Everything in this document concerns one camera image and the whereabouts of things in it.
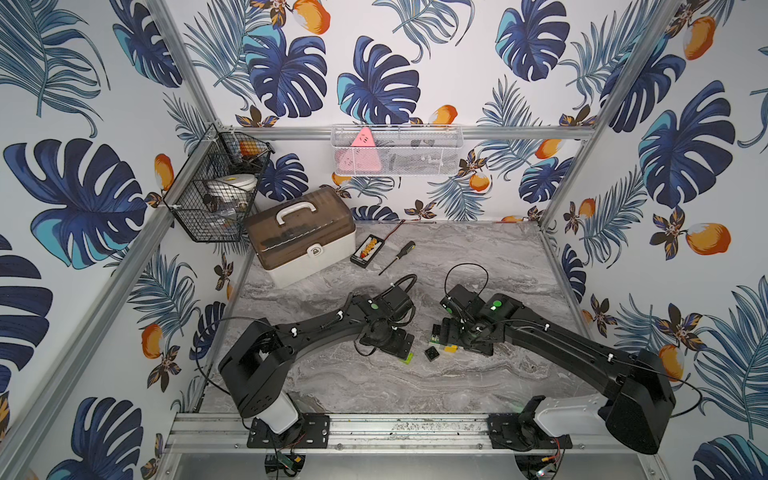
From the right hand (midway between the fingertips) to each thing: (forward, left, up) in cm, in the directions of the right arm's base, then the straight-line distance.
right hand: (454, 340), depth 80 cm
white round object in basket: (+30, +59, +27) cm, 72 cm away
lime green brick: (-5, +12, -1) cm, 13 cm away
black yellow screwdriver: (+39, +11, -7) cm, 41 cm away
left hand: (0, +16, -2) cm, 16 cm away
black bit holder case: (+37, +26, -7) cm, 46 cm away
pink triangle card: (+46, +26, +26) cm, 59 cm away
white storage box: (+27, +44, +11) cm, 53 cm away
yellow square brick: (+1, -1, -9) cm, 9 cm away
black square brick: (-1, +5, -8) cm, 9 cm away
